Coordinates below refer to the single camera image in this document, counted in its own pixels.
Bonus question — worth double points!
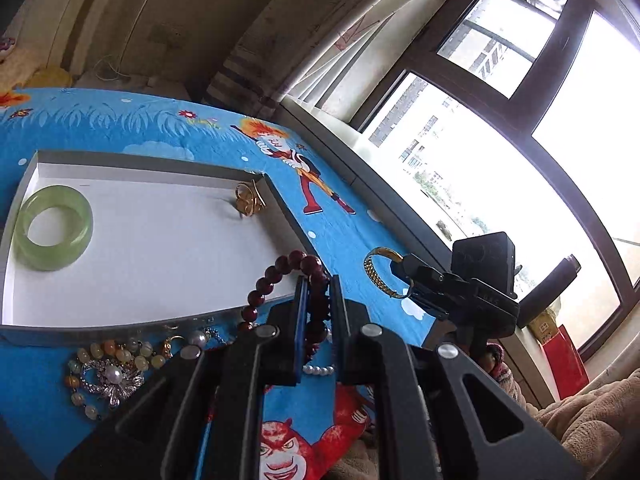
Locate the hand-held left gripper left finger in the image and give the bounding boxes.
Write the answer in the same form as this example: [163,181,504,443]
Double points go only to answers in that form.
[55,275,309,480]

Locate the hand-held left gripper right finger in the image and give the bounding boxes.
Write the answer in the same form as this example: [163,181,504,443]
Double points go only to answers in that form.
[330,275,587,480]

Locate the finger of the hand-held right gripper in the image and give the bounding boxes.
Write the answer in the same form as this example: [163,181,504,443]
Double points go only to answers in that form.
[402,282,453,322]
[391,254,446,287]

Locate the white pearl necklace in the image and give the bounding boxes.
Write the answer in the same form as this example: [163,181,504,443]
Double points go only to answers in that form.
[301,327,336,377]

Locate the gold bangle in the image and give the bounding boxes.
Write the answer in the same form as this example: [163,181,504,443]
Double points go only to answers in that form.
[363,247,414,300]

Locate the red bead bracelet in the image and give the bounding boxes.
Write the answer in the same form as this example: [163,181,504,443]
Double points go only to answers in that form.
[237,250,332,362]

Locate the gold earring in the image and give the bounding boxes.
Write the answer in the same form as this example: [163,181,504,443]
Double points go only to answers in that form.
[160,335,186,359]

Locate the gold ring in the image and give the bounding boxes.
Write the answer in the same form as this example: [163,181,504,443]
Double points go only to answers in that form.
[234,180,267,219]

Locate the white cardboard box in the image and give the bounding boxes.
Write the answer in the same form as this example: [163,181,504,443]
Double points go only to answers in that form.
[0,149,322,349]

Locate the multicolour stone bead bracelet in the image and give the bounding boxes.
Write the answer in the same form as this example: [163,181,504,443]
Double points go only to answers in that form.
[65,337,168,421]

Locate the silver rhinestone brooch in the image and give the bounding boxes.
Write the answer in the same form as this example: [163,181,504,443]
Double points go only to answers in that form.
[80,360,146,409]

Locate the green jade bangle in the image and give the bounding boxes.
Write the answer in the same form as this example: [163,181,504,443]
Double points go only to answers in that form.
[13,185,95,272]

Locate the yellow box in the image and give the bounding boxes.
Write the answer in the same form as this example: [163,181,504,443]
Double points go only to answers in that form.
[527,310,559,346]

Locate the printed blue bed sheet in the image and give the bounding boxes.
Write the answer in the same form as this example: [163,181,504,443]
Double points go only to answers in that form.
[0,87,451,480]

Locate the red bag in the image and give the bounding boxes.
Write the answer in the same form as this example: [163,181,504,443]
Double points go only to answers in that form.
[542,325,590,399]

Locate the grey window sill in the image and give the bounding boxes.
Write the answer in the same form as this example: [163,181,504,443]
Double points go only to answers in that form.
[280,97,453,263]

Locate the beige fleece blanket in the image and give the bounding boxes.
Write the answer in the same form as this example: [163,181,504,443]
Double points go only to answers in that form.
[325,367,640,480]

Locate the printed white curtain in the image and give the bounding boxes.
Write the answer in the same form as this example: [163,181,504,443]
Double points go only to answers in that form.
[205,0,482,122]

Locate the white nightstand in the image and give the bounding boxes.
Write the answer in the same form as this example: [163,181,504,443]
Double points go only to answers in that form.
[75,67,192,104]

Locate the yellow blanket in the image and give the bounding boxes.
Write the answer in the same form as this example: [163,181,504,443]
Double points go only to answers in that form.
[25,67,72,89]

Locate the dark window frame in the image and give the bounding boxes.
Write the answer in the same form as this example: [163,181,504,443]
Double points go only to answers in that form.
[350,0,640,361]

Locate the white cable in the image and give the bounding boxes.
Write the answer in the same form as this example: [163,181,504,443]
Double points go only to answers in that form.
[94,54,132,82]

